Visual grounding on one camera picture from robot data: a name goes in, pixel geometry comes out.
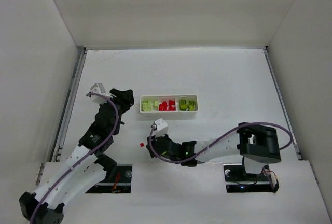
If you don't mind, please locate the white divided sorting tray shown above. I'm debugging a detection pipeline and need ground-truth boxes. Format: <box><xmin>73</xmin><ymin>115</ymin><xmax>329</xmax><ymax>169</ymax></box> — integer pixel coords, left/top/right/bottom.
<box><xmin>139</xmin><ymin>94</ymin><xmax>199</xmax><ymax>119</ymax></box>

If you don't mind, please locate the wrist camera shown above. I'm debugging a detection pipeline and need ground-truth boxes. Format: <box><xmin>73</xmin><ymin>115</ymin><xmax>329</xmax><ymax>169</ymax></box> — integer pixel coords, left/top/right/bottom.
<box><xmin>89</xmin><ymin>83</ymin><xmax>111</xmax><ymax>105</ymax></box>
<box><xmin>151</xmin><ymin>118</ymin><xmax>169</xmax><ymax>137</ymax></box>

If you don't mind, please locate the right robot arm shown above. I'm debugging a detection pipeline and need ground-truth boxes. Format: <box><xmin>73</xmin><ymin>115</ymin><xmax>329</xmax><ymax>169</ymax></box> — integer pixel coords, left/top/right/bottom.
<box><xmin>146</xmin><ymin>123</ymin><xmax>282</xmax><ymax>174</ymax></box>

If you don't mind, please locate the pale green duplo brick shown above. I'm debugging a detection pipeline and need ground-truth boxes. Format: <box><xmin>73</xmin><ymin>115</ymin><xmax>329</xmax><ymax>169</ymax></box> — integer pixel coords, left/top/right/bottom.
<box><xmin>153</xmin><ymin>100</ymin><xmax>159</xmax><ymax>110</ymax></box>

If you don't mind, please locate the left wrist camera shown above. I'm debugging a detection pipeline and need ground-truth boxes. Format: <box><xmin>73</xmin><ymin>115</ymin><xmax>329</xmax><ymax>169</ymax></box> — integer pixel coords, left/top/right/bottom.
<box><xmin>89</xmin><ymin>83</ymin><xmax>111</xmax><ymax>105</ymax></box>

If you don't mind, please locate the dark green duplo brick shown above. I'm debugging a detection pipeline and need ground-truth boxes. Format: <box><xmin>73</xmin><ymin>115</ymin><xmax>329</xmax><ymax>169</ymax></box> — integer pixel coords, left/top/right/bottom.
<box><xmin>179</xmin><ymin>99</ymin><xmax>188</xmax><ymax>111</ymax></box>

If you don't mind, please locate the red lego slope piece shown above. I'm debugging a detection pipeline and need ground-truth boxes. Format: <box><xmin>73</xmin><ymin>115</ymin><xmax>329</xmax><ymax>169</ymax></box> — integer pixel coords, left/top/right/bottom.
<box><xmin>168</xmin><ymin>100</ymin><xmax>176</xmax><ymax>111</ymax></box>

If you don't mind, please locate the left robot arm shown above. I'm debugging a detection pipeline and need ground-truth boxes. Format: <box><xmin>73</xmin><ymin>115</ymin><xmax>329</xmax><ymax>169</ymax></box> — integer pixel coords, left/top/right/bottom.
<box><xmin>19</xmin><ymin>83</ymin><xmax>134</xmax><ymax>223</ymax></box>

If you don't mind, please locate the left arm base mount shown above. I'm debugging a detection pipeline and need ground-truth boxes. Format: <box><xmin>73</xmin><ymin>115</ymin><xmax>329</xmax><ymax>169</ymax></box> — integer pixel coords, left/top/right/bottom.
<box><xmin>86</xmin><ymin>163</ymin><xmax>133</xmax><ymax>194</ymax></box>

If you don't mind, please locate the red arch lego piece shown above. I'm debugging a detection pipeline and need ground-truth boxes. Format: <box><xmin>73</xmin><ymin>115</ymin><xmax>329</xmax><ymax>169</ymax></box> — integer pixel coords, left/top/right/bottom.
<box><xmin>159</xmin><ymin>101</ymin><xmax>168</xmax><ymax>111</ymax></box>

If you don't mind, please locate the light green duplo brick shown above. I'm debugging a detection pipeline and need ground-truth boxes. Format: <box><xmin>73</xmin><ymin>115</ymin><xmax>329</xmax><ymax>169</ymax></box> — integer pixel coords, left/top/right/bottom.
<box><xmin>142</xmin><ymin>100</ymin><xmax>153</xmax><ymax>112</ymax></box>

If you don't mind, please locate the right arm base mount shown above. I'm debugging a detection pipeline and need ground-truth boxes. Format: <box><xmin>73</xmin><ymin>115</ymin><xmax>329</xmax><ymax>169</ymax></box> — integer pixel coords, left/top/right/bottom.
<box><xmin>224</xmin><ymin>163</ymin><xmax>280</xmax><ymax>193</ymax></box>

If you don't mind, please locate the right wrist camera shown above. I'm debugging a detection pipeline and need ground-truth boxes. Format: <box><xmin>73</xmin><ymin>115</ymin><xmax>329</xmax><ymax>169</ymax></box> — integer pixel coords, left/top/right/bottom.
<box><xmin>151</xmin><ymin>118</ymin><xmax>169</xmax><ymax>137</ymax></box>

